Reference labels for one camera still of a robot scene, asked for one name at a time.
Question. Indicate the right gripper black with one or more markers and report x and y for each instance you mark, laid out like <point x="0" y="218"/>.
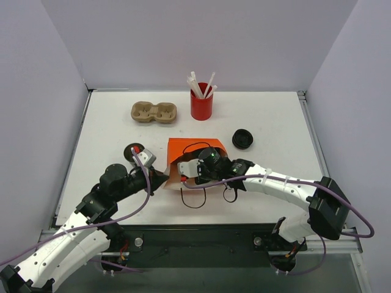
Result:
<point x="200" y="173"/>

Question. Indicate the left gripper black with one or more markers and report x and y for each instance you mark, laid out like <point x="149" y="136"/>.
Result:
<point x="152" y="180"/>

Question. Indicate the orange paper bag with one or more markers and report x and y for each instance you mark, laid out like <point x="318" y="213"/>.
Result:
<point x="183" y="150"/>

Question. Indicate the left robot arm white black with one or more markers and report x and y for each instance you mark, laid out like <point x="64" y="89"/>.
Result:
<point x="88" y="231"/>

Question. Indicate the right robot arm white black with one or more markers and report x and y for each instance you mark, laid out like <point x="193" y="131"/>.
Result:
<point x="324" y="214"/>

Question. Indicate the red straw holder cup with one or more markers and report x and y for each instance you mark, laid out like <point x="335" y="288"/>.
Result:
<point x="201" y="109"/>

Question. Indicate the wrapped white straw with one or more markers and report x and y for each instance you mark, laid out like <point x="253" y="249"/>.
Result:
<point x="212" y="91"/>
<point x="209" y="86"/>
<point x="194" y="85"/>

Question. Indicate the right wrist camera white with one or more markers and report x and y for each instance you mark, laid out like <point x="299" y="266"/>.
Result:
<point x="189" y="169"/>

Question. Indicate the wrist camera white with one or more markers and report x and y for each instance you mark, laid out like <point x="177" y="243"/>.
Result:
<point x="189" y="169"/>
<point x="142" y="157"/>

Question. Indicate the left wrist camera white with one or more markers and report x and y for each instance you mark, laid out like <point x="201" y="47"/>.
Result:
<point x="142" y="157"/>

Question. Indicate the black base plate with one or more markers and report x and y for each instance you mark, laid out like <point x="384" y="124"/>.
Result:
<point x="144" y="247"/>

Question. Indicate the aluminium frame rail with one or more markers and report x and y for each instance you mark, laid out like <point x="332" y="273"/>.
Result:
<point x="345" y="245"/>

